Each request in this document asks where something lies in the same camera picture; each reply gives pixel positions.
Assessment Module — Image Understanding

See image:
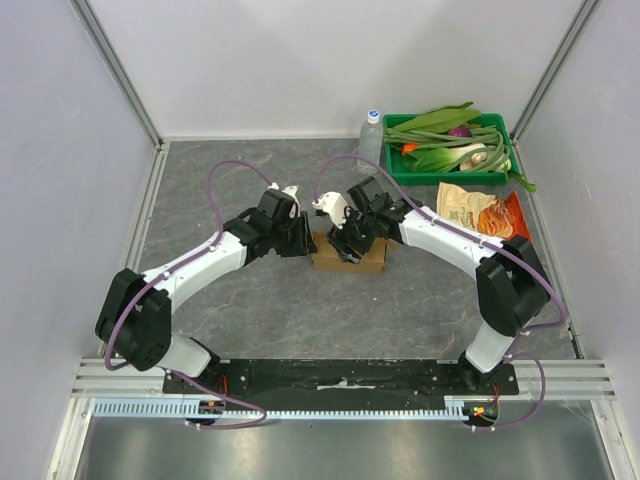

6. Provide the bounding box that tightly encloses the purple red onion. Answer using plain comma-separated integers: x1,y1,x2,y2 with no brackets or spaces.
448,126,473,138

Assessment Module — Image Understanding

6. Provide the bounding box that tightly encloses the brown cardboard paper box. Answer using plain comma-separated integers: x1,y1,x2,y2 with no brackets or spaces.
311,232,388,274

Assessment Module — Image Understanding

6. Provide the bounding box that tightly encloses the left aluminium frame post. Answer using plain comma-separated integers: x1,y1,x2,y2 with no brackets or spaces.
70,0,164,150

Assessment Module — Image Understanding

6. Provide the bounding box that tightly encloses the brown mushroom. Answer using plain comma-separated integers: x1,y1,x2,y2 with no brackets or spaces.
470,152,488,166

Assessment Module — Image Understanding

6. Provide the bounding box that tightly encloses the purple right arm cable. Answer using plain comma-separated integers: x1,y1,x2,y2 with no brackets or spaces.
313,153,570,361

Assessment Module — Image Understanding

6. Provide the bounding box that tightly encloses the aluminium frame post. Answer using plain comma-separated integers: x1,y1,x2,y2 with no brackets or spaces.
70,0,164,150
510,0,601,145

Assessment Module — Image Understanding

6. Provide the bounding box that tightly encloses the green leafy vegetable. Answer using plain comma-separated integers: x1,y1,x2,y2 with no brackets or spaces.
393,102,482,133

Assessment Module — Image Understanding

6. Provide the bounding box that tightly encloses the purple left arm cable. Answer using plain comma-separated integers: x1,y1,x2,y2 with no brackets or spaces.
103,158,281,372

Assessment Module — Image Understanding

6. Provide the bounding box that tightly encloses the clear plastic water bottle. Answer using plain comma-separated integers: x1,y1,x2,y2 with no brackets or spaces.
356,110,383,175

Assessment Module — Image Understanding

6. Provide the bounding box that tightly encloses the right aluminium frame post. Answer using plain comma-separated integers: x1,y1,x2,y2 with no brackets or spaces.
510,0,601,145

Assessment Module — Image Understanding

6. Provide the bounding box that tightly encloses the green plastic tray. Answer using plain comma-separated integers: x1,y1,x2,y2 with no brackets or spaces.
383,113,520,185

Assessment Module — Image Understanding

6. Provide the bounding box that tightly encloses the slotted grey cable duct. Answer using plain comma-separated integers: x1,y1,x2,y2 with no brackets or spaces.
93,398,496,424

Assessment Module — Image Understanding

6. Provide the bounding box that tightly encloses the green long beans bunch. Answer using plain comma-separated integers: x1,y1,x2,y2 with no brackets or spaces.
383,126,511,173

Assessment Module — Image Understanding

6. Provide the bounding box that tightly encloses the red beige snack bag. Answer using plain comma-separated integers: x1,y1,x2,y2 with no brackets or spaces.
436,183,531,241

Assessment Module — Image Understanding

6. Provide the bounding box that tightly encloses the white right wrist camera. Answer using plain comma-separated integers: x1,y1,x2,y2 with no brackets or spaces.
311,191,349,229

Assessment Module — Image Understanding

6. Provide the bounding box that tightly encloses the orange carrot piece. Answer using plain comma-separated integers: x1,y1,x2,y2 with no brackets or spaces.
401,143,418,155

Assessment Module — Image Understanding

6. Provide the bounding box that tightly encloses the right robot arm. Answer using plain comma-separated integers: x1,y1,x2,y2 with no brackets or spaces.
313,177,551,394

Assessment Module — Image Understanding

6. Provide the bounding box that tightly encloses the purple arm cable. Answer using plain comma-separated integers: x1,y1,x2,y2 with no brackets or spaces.
313,153,570,361
103,158,281,372

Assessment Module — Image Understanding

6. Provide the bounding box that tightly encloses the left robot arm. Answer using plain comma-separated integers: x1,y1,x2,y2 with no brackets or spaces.
95,185,315,393

